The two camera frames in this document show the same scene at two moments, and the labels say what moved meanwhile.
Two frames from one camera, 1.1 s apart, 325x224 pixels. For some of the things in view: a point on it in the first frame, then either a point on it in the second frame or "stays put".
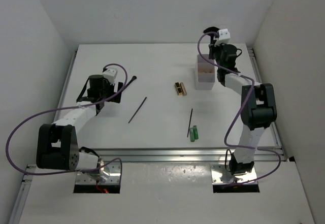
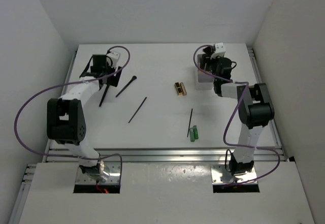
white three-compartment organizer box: x=205 y=74 stays put
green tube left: x=192 y=139 stays put
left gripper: x=110 y=86 -> x=112 y=81
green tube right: x=195 y=132 stays put
